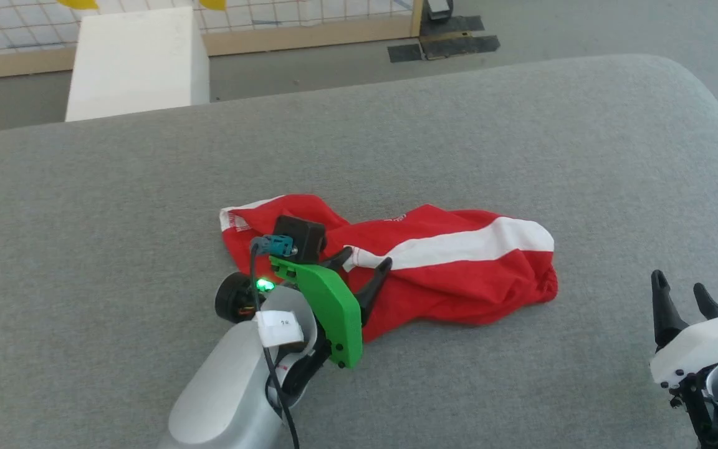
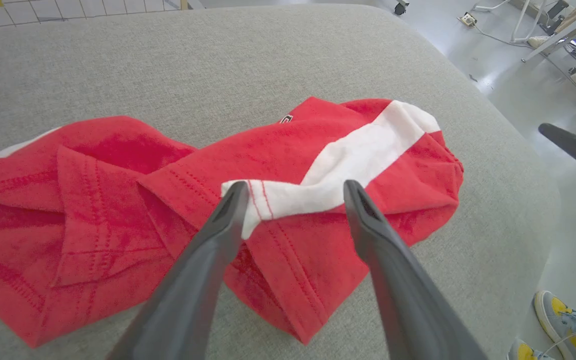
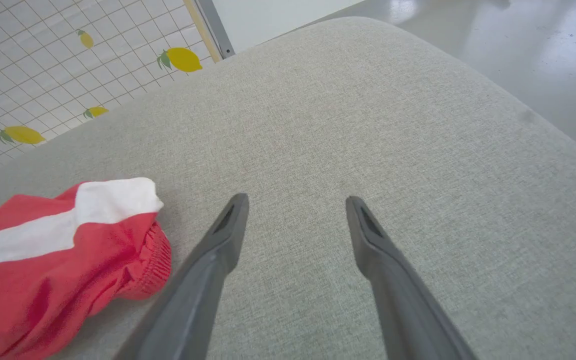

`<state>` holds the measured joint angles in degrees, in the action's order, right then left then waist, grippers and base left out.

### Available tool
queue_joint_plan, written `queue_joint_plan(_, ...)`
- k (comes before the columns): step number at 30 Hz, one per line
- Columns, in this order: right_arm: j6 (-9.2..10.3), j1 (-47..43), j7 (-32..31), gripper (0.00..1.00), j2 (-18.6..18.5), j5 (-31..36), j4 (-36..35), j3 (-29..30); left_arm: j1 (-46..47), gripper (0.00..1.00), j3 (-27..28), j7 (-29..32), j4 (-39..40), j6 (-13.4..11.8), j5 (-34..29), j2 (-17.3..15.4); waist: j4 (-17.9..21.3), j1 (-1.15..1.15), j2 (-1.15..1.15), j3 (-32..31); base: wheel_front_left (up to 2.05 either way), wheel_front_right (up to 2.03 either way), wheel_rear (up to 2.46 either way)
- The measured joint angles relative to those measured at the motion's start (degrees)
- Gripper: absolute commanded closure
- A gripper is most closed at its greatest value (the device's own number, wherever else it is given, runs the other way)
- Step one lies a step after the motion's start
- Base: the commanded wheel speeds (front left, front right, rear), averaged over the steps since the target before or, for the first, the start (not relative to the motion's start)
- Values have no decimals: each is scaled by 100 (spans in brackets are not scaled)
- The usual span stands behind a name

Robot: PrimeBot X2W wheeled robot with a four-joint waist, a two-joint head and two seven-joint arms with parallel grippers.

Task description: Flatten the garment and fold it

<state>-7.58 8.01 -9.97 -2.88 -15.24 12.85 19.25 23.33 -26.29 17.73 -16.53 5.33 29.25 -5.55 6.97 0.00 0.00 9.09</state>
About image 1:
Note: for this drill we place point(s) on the black fence foot bracket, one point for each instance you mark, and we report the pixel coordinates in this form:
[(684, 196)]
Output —
[(439, 7)]

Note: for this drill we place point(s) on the red white striped garment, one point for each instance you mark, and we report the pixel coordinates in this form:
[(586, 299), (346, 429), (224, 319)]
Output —
[(459, 274)]

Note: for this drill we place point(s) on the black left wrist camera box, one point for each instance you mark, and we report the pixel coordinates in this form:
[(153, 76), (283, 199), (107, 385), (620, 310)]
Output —
[(303, 237)]

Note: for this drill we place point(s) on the white label tag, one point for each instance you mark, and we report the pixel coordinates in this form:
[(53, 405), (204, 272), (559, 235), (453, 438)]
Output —
[(279, 328)]

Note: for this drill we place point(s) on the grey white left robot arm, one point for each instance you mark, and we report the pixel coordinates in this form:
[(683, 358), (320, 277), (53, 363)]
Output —
[(234, 386)]

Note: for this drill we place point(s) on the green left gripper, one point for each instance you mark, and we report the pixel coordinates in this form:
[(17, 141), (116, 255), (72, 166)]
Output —
[(334, 318)]

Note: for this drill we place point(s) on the wooden framed net fence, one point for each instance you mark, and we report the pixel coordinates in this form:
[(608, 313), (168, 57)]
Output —
[(272, 38)]

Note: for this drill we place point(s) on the yellow round object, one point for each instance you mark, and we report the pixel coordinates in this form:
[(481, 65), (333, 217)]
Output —
[(212, 3), (78, 3)]

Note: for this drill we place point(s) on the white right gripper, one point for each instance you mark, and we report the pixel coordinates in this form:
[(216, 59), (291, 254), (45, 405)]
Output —
[(702, 346)]

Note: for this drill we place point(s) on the white rectangular box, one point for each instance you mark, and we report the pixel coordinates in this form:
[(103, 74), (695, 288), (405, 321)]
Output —
[(138, 62)]

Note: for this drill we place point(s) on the grey fabric sofa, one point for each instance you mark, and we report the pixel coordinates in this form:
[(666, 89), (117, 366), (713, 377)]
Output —
[(521, 156)]

